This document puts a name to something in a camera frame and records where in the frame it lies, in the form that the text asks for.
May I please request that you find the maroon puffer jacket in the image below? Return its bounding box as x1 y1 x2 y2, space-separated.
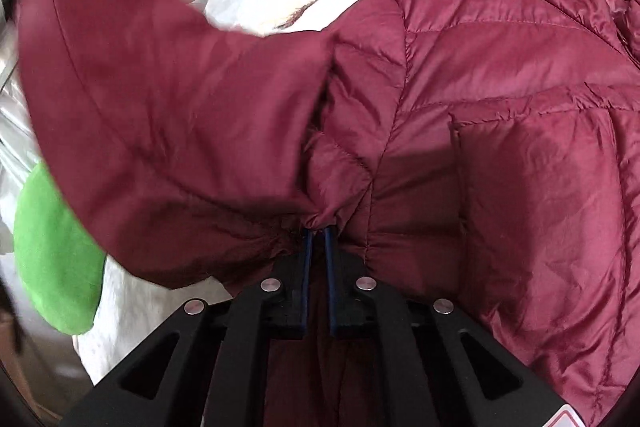
15 0 640 427

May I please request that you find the green cloth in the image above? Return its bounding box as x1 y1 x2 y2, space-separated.
14 162 107 335

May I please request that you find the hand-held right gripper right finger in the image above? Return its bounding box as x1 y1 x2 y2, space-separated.
324 227 598 427

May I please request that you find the white satin cloth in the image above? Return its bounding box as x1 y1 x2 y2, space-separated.
0 27 51 168

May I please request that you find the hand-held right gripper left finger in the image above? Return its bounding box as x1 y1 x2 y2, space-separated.
60 229 317 427

